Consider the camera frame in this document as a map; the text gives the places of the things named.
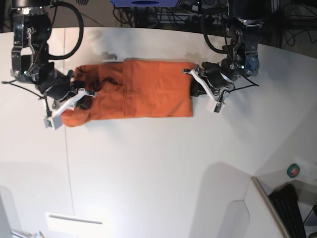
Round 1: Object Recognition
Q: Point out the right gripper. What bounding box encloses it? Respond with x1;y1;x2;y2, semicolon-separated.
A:
37;69;96;117

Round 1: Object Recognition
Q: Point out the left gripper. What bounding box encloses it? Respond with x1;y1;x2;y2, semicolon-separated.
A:
182;62;235;103

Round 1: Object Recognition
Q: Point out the orange t-shirt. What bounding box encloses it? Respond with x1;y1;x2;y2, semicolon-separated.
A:
61;59;195;127

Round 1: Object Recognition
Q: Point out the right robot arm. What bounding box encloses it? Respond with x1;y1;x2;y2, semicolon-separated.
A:
9;0;96;117

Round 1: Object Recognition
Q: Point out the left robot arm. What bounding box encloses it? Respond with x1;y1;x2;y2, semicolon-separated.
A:
183;0;265;106

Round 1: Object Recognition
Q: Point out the blue box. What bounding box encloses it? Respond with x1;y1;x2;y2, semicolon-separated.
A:
110;0;183;7

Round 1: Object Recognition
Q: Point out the green tape roll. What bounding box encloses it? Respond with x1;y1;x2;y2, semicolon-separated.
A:
287;164;300;179

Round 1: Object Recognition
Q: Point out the black keyboard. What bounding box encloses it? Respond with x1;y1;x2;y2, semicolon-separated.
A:
268;183;306;238

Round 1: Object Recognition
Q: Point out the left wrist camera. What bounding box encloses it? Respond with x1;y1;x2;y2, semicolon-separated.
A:
206;99;225;114

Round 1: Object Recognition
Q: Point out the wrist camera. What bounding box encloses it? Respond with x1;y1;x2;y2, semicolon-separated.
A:
206;99;225;114
43;116;63;130

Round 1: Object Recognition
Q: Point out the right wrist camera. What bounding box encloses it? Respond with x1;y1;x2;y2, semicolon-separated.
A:
43;116;63;130

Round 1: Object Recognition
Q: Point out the white cable tray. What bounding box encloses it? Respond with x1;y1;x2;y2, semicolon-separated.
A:
45;212;108;238

